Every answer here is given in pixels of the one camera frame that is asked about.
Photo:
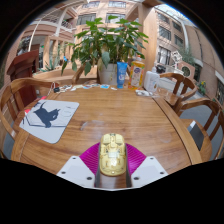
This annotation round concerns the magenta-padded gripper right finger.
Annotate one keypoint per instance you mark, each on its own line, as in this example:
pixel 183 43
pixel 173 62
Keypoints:
pixel 150 168

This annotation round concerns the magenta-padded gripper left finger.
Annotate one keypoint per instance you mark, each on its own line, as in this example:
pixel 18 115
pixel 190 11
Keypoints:
pixel 75 168

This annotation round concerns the yellow computer mouse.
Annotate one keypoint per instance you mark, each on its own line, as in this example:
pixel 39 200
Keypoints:
pixel 112 155

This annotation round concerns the grey cat-print mouse pad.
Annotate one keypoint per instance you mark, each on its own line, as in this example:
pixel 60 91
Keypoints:
pixel 61 126

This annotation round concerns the crumpled white tissue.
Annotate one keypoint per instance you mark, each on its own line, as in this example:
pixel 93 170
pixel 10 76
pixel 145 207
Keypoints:
pixel 142 93

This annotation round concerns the small black key fob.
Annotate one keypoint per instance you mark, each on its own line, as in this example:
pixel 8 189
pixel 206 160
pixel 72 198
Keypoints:
pixel 57 89

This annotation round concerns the small printed sticker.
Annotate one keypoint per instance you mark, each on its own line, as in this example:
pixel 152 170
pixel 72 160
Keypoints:
pixel 66 88
pixel 77 87
pixel 105 86
pixel 87 87

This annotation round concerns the white plastic bottle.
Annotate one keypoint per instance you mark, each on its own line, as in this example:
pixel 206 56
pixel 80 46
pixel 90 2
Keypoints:
pixel 151 81

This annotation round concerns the orange liquid bottle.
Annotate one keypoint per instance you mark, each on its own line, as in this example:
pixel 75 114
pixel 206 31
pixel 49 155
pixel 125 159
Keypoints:
pixel 136 75

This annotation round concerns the blue tube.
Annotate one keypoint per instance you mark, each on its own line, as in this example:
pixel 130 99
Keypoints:
pixel 121 75

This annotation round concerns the spiky green agave plant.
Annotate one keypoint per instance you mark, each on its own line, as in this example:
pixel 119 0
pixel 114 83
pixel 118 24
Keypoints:
pixel 51 66

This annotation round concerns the white outdoor sculpture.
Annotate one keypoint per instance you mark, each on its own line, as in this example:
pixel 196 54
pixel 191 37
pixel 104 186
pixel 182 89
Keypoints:
pixel 176 58

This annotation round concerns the large green potted plant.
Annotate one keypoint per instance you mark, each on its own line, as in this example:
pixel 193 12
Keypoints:
pixel 106 46

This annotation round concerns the red-brown wooden pedestal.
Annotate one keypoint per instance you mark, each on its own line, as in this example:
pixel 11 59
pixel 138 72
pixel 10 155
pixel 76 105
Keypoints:
pixel 23 66

